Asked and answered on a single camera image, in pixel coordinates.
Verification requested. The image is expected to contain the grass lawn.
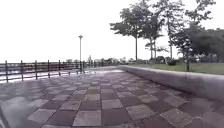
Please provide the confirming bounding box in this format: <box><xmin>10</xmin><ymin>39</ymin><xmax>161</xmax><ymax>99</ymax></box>
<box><xmin>133</xmin><ymin>62</ymin><xmax>224</xmax><ymax>76</ymax></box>

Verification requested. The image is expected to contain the dark wooden fence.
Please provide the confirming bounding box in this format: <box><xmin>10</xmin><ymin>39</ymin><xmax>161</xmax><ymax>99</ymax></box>
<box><xmin>0</xmin><ymin>59</ymin><xmax>114</xmax><ymax>84</ymax></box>

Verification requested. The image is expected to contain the checkered stone paving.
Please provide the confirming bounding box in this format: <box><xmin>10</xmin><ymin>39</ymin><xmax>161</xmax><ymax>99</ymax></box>
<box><xmin>0</xmin><ymin>68</ymin><xmax>224</xmax><ymax>128</ymax></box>

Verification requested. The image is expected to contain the row of trees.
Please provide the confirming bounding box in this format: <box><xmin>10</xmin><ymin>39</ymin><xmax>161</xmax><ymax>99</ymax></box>
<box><xmin>109</xmin><ymin>0</ymin><xmax>224</xmax><ymax>73</ymax></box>

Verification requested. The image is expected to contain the lamp post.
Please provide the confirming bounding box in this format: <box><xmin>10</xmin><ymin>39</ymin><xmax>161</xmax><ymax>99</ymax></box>
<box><xmin>77</xmin><ymin>34</ymin><xmax>84</xmax><ymax>73</ymax></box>

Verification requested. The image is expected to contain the round dark bush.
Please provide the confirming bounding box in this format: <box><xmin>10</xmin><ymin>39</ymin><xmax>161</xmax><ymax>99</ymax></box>
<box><xmin>165</xmin><ymin>58</ymin><xmax>179</xmax><ymax>67</ymax></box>

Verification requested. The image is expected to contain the low concrete wall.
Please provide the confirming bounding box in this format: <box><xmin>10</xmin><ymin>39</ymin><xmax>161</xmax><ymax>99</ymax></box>
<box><xmin>118</xmin><ymin>64</ymin><xmax>224</xmax><ymax>103</ymax></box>

